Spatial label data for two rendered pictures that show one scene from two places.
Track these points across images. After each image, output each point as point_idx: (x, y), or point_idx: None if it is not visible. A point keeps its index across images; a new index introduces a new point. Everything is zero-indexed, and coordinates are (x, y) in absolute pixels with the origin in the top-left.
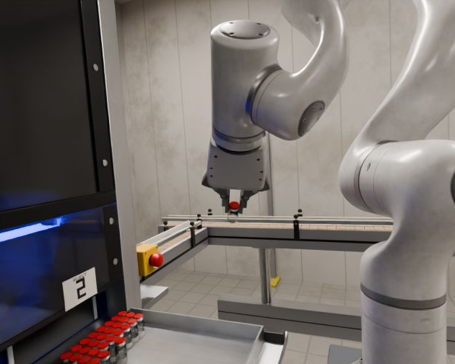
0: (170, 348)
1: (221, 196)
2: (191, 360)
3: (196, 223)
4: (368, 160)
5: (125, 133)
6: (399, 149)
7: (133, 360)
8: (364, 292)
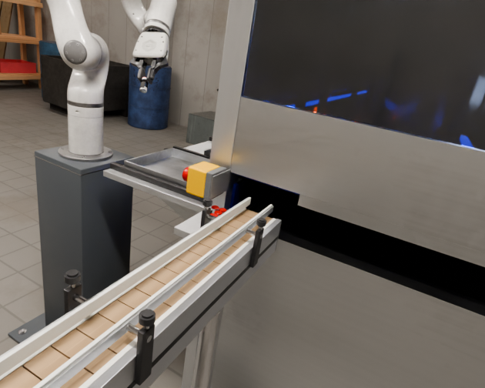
0: (182, 179)
1: (156, 71)
2: (172, 173)
3: (14, 347)
4: (99, 42)
5: (226, 29)
6: (98, 37)
7: None
8: (102, 106)
